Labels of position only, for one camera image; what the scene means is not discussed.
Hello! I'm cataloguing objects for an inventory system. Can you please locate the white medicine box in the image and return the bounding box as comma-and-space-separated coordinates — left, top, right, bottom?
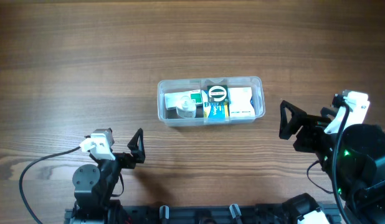
229, 87, 255, 118

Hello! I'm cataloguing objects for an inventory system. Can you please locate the white green long box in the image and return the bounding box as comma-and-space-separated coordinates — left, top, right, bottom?
164, 90, 202, 110

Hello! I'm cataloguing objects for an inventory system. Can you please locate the white Calamol lotion bottle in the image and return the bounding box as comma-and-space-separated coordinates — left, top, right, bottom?
176, 96, 196, 118

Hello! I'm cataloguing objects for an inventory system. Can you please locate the blue Vicks VapoDrops box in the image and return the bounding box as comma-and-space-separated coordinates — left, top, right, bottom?
201, 90, 229, 119

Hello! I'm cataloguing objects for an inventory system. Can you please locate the clear plastic container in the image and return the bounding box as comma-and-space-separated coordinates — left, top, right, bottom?
158, 76, 265, 126

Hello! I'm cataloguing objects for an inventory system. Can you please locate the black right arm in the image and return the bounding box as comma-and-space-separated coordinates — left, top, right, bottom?
279, 101, 385, 223

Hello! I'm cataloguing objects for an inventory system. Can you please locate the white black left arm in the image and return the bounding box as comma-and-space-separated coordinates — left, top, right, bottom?
64, 128, 146, 224

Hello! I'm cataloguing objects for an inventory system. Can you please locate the black right camera cable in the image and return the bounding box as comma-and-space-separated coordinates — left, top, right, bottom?
306, 102, 352, 224

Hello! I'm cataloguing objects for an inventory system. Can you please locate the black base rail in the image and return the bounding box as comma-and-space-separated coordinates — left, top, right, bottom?
64, 194, 341, 223

